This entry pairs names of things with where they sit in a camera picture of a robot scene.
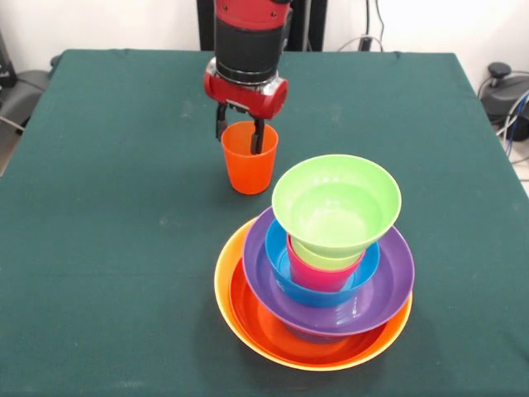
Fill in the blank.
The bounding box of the white cable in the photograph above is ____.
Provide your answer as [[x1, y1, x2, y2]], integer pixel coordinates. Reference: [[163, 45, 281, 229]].
[[336, 35, 385, 53]]

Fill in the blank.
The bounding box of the green plastic bowl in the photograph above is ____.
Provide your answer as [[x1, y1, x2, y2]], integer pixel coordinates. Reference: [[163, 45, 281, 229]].
[[271, 154, 403, 258]]

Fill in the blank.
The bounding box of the blue plastic bowl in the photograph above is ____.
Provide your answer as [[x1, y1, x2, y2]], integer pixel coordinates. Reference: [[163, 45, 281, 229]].
[[264, 218, 381, 308]]

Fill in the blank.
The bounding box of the orange-red plastic cup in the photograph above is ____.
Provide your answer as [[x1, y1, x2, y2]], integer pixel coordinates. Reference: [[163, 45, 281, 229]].
[[221, 120, 279, 195]]

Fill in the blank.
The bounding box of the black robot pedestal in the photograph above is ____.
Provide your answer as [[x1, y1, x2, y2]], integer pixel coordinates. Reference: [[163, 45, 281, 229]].
[[197, 0, 327, 53]]

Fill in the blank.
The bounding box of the purple plastic bowl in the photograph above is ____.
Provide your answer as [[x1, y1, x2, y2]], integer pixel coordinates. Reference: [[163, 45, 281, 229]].
[[241, 206, 415, 344]]

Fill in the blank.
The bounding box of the orange plastic bowl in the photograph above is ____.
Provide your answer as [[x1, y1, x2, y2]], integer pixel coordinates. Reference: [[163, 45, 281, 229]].
[[213, 218, 413, 371]]

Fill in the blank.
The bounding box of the red-orange plastic bowl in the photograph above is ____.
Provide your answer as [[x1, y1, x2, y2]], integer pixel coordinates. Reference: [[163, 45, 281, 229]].
[[229, 256, 408, 366]]

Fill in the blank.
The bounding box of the dark green tablecloth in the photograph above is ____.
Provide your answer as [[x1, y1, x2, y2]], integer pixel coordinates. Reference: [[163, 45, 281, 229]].
[[0, 48, 529, 397]]

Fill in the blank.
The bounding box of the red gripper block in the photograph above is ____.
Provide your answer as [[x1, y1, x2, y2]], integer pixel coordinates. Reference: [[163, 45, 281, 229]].
[[202, 70, 289, 156]]

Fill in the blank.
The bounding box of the green plastic cup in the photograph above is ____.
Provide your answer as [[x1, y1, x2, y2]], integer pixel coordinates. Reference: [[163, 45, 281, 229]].
[[288, 235, 365, 272]]

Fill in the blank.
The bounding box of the crimson pink plastic cup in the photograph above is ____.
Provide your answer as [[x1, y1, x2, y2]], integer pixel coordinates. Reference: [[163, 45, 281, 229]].
[[287, 235, 366, 293]]

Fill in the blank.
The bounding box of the tangle of cables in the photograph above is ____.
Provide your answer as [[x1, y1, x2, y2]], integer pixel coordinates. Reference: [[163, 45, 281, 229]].
[[498, 88, 529, 160]]

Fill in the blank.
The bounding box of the black wall cable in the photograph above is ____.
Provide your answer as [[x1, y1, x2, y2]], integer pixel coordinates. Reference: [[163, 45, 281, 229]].
[[363, 0, 386, 50]]

